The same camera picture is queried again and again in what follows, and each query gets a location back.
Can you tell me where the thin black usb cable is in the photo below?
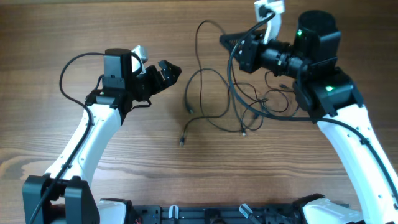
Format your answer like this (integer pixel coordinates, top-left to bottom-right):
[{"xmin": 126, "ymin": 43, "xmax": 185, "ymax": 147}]
[{"xmin": 195, "ymin": 19, "xmax": 249, "ymax": 137}]

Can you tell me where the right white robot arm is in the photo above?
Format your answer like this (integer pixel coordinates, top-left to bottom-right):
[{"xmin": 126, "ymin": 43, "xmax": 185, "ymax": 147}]
[{"xmin": 220, "ymin": 10, "xmax": 397, "ymax": 223}]

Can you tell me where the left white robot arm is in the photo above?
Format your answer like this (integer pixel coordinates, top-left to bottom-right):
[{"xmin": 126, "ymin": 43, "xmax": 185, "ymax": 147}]
[{"xmin": 22, "ymin": 45, "xmax": 182, "ymax": 223}]

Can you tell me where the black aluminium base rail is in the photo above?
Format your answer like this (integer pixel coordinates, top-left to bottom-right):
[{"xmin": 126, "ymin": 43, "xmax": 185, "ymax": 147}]
[{"xmin": 130, "ymin": 203, "xmax": 307, "ymax": 224}]

